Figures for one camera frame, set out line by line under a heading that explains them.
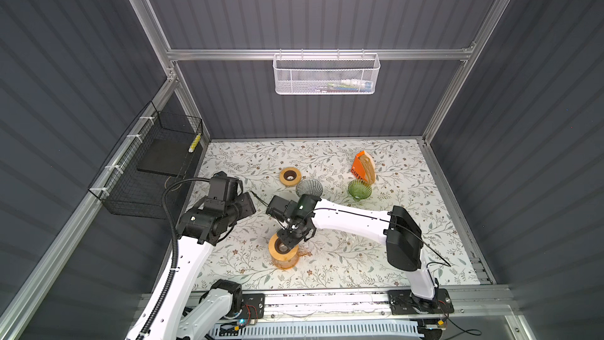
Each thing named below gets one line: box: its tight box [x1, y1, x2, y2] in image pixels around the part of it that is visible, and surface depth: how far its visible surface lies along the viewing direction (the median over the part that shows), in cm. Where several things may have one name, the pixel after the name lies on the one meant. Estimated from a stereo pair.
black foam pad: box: [136, 138, 194, 177], surface depth 79 cm
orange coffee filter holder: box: [350, 150, 376, 185], surface depth 103 cm
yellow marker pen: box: [187, 133, 202, 153], surface depth 84 cm
